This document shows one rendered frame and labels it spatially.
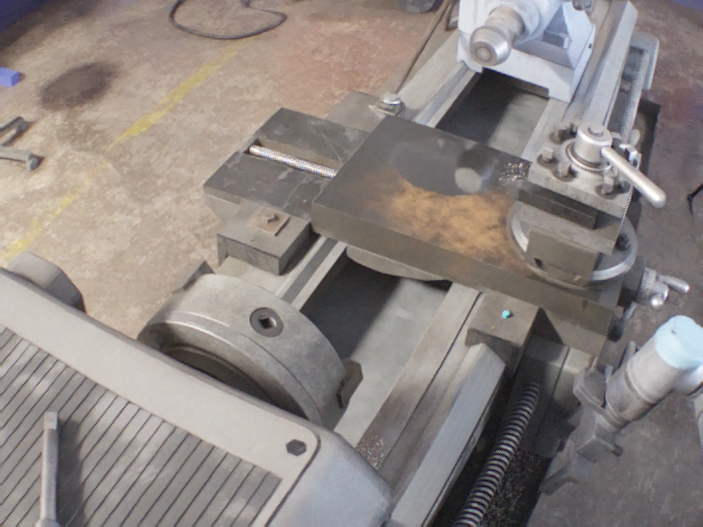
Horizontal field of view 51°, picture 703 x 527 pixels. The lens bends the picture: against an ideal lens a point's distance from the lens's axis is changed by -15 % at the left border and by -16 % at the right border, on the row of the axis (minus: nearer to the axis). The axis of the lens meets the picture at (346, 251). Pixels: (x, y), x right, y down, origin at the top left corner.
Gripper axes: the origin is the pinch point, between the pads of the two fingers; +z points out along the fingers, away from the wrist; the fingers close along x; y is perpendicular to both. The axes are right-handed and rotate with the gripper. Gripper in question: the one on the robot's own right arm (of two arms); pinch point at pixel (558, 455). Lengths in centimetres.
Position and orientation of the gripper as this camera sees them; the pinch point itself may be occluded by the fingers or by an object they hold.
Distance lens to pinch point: 138.2
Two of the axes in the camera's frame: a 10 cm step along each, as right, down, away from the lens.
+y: 8.4, 5.4, 0.5
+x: 3.1, -5.5, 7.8
